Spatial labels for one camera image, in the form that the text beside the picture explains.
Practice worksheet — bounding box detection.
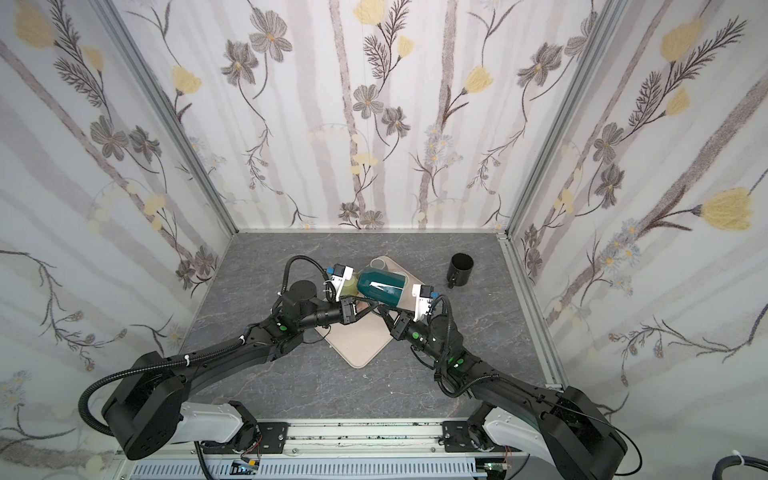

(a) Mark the dark teal mug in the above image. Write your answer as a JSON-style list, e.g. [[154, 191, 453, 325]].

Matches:
[[357, 267, 406, 307]]

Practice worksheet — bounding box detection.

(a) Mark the black mug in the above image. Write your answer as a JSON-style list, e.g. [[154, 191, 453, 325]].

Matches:
[[446, 253, 474, 289]]

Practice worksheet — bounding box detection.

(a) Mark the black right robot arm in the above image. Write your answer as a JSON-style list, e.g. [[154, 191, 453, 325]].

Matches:
[[368, 295, 643, 479]]

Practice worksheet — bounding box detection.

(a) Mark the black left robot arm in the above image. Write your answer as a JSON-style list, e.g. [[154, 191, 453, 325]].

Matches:
[[77, 264, 398, 460]]

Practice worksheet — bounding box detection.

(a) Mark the beige plastic tray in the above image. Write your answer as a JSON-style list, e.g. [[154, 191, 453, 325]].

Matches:
[[316, 255, 422, 369]]

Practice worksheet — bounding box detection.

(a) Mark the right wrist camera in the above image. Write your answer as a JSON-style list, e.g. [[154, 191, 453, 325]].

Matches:
[[411, 284, 438, 321]]

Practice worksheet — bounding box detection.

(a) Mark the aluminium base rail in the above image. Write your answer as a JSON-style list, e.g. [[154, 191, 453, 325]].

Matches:
[[103, 414, 561, 479]]

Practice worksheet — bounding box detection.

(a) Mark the white perforated cable duct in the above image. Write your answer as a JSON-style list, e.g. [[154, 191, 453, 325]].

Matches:
[[128, 457, 488, 480]]

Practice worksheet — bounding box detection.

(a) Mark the black corrugated cable hose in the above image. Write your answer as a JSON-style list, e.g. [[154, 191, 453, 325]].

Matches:
[[712, 454, 768, 480]]

